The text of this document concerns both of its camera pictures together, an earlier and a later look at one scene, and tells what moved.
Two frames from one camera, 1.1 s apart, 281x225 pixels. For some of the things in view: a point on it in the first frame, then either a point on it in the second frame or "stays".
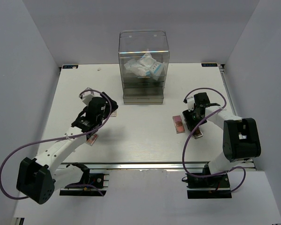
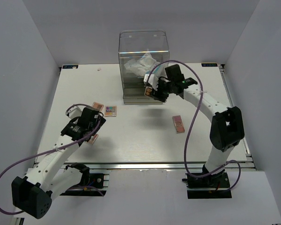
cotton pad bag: x=134 y=67 stays
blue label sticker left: x=70 y=67 stays
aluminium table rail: x=138 y=166 stays
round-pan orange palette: x=92 y=139 stays
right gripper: x=187 y=116 -> x=157 y=95
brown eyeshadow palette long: x=197 y=133 -> x=148 y=91
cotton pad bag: x=153 y=66 -> x=159 y=70
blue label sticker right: x=209 y=64 stays
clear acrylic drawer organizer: x=144 y=57 stays
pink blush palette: x=178 y=123 stays
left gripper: x=107 y=109 -> x=97 y=121
